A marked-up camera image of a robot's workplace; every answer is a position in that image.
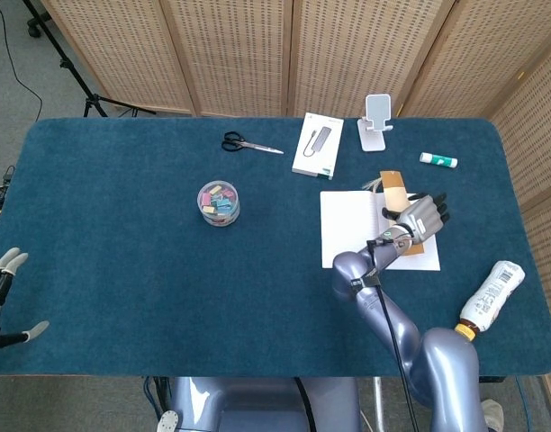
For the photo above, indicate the white bottle with yellow cap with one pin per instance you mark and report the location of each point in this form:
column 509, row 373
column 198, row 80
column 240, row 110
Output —
column 491, row 294

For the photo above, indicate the white and green glue stick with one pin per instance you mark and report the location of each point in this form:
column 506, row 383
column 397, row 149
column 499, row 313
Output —
column 437, row 159

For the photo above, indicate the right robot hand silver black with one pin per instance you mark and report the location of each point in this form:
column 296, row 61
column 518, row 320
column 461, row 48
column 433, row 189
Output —
column 421, row 218

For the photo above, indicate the open white lined notebook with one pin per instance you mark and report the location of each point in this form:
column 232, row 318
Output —
column 347, row 225

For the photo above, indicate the white USB hub box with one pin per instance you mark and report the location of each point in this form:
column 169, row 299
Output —
column 318, row 148

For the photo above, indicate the blue felt table mat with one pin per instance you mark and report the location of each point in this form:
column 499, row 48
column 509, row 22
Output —
column 122, row 247

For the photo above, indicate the blue-grey robot torso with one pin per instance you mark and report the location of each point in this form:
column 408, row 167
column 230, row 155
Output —
column 266, row 405

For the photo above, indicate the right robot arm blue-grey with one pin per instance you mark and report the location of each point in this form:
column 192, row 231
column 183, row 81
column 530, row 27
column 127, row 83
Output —
column 446, row 369

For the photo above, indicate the white phone stand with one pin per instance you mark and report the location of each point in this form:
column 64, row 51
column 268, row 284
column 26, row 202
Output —
column 376, row 110

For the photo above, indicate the clear jar of coloured clips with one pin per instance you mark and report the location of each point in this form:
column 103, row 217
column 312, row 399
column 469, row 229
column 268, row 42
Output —
column 218, row 204

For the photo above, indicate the black tripod stand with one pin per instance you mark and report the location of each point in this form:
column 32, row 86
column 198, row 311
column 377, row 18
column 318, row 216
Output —
column 93, row 101

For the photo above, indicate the grey shoe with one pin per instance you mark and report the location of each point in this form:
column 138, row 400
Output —
column 494, row 414

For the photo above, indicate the brown and cream tasselled bookmark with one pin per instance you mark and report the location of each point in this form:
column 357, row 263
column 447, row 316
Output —
column 394, row 189

